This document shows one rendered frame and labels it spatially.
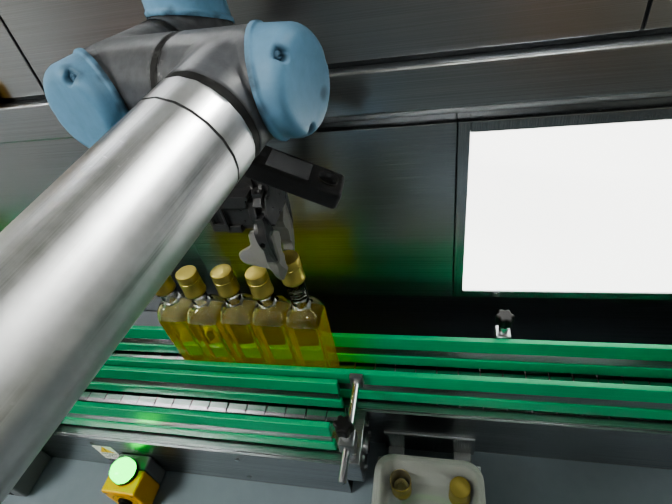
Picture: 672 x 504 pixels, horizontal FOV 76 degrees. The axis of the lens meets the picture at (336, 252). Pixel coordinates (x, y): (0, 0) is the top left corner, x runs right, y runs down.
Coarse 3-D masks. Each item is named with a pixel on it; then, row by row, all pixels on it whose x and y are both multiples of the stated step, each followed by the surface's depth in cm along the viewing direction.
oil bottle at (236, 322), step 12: (252, 300) 72; (228, 312) 70; (240, 312) 70; (228, 324) 71; (240, 324) 70; (228, 336) 73; (240, 336) 73; (252, 336) 72; (240, 348) 75; (252, 348) 75; (240, 360) 78; (252, 360) 77; (264, 360) 77
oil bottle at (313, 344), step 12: (312, 300) 69; (288, 312) 68; (300, 312) 67; (312, 312) 67; (324, 312) 71; (288, 324) 68; (300, 324) 67; (312, 324) 67; (324, 324) 71; (300, 336) 69; (312, 336) 69; (324, 336) 71; (300, 348) 72; (312, 348) 71; (324, 348) 71; (300, 360) 74; (312, 360) 73; (324, 360) 73; (336, 360) 79
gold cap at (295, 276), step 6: (288, 252) 62; (294, 252) 62; (288, 258) 61; (294, 258) 61; (288, 264) 60; (294, 264) 61; (300, 264) 62; (288, 270) 61; (294, 270) 61; (300, 270) 62; (288, 276) 62; (294, 276) 62; (300, 276) 63; (282, 282) 64; (288, 282) 63; (294, 282) 63; (300, 282) 63
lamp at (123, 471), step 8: (112, 464) 79; (120, 464) 78; (128, 464) 79; (136, 464) 80; (112, 472) 78; (120, 472) 77; (128, 472) 78; (136, 472) 80; (112, 480) 78; (120, 480) 77; (128, 480) 78
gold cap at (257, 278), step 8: (248, 272) 65; (256, 272) 65; (264, 272) 65; (248, 280) 64; (256, 280) 64; (264, 280) 65; (256, 288) 65; (264, 288) 66; (272, 288) 67; (256, 296) 66; (264, 296) 66
